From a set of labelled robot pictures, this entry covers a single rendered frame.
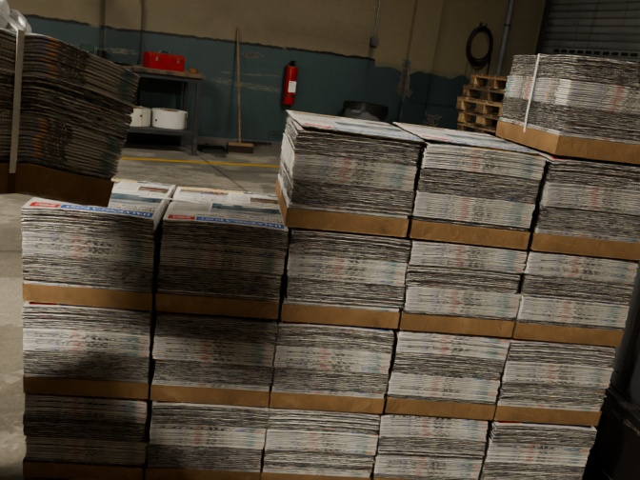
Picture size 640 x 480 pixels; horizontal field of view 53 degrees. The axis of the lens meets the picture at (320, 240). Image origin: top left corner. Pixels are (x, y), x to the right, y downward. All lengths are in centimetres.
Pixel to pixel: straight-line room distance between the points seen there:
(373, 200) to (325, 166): 14
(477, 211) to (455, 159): 14
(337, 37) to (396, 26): 90
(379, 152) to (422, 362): 54
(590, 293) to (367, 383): 59
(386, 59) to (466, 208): 775
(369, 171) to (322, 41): 736
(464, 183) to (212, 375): 75
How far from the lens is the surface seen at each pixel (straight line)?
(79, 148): 107
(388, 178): 148
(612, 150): 165
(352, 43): 898
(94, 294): 156
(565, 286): 170
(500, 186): 156
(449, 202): 152
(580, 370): 181
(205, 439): 170
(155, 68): 753
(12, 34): 99
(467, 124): 806
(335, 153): 145
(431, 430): 175
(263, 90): 852
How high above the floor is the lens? 120
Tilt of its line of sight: 15 degrees down
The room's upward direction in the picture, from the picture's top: 7 degrees clockwise
